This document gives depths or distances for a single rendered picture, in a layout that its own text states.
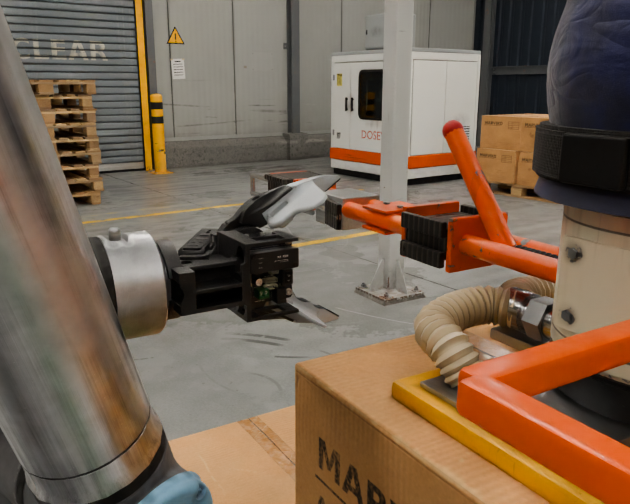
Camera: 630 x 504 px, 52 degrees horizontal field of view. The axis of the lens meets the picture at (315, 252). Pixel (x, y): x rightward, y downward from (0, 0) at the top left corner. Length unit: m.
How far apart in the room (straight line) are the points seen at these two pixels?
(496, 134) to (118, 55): 5.42
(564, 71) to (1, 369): 0.41
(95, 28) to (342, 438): 9.50
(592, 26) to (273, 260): 0.30
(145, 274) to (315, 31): 11.35
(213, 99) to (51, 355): 10.41
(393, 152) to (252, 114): 7.47
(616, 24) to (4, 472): 0.53
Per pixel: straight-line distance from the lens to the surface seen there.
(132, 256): 0.54
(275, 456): 1.31
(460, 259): 0.70
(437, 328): 0.62
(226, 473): 1.27
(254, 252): 0.56
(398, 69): 3.76
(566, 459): 0.32
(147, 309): 0.54
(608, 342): 0.44
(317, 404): 0.68
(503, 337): 0.69
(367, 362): 0.71
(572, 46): 0.51
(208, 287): 0.55
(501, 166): 7.88
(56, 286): 0.36
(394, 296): 3.84
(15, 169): 0.33
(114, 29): 10.07
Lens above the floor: 1.24
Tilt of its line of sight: 14 degrees down
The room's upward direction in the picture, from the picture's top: straight up
